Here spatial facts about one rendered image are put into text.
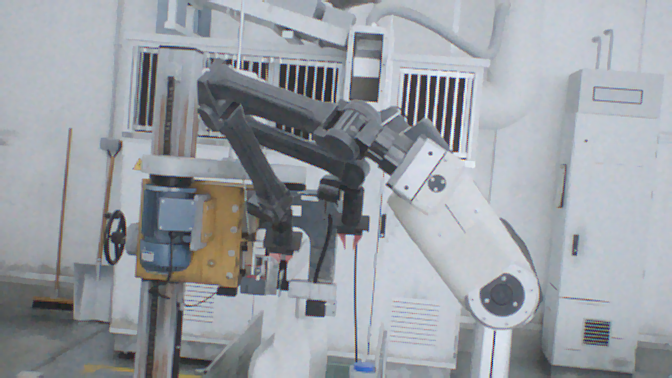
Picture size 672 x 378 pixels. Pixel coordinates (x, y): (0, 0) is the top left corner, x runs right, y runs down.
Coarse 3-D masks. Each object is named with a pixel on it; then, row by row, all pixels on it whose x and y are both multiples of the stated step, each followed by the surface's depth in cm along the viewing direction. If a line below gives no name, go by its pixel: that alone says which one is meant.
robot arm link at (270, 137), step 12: (252, 120) 236; (252, 132) 235; (264, 132) 234; (276, 132) 234; (264, 144) 235; (276, 144) 234; (288, 144) 233; (300, 144) 232; (312, 144) 233; (300, 156) 233; (312, 156) 232; (324, 156) 231; (324, 168) 232; (336, 168) 231; (348, 168) 230; (360, 168) 229
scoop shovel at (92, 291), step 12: (120, 144) 677; (108, 180) 671; (108, 192) 669; (108, 204) 668; (84, 264) 658; (96, 264) 657; (84, 276) 661; (96, 276) 657; (108, 276) 660; (84, 288) 660; (96, 288) 660; (108, 288) 659; (84, 300) 659; (96, 300) 658; (108, 300) 657; (84, 312) 657; (96, 312) 656; (108, 312) 655
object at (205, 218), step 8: (200, 200) 249; (208, 200) 257; (216, 200) 266; (200, 208) 250; (208, 208) 254; (216, 208) 266; (200, 216) 251; (208, 216) 257; (216, 216) 266; (200, 224) 252; (208, 224) 258; (192, 232) 247; (200, 232) 253; (208, 232) 259; (184, 240) 248; (192, 240) 247; (200, 240) 254; (208, 240) 260; (192, 248) 247; (200, 248) 254
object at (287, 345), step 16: (288, 304) 293; (288, 320) 297; (272, 336) 280; (288, 336) 284; (304, 336) 297; (256, 352) 273; (272, 352) 269; (288, 352) 272; (304, 352) 285; (256, 368) 265; (272, 368) 266; (288, 368) 265; (304, 368) 283
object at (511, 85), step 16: (496, 64) 558; (512, 64) 553; (528, 64) 553; (496, 80) 559; (512, 80) 553; (528, 80) 555; (496, 96) 555; (512, 96) 554; (528, 96) 557; (480, 112) 557; (496, 112) 556; (512, 112) 557; (480, 128) 569; (496, 128) 568
